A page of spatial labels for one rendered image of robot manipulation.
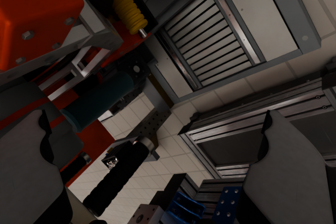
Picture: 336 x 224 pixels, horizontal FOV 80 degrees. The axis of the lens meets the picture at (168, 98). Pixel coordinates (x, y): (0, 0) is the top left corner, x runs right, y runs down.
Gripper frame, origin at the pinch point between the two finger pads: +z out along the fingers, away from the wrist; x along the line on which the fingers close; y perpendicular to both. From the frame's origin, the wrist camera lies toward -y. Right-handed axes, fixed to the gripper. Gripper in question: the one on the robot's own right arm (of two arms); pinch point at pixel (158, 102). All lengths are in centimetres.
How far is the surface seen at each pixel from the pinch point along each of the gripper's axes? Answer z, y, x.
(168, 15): 85, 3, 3
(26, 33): 5.3, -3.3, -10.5
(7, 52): 5.9, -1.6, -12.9
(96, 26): 19.3, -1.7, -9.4
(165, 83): 102, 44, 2
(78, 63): 49, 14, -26
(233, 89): 88, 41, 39
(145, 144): 18.2, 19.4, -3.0
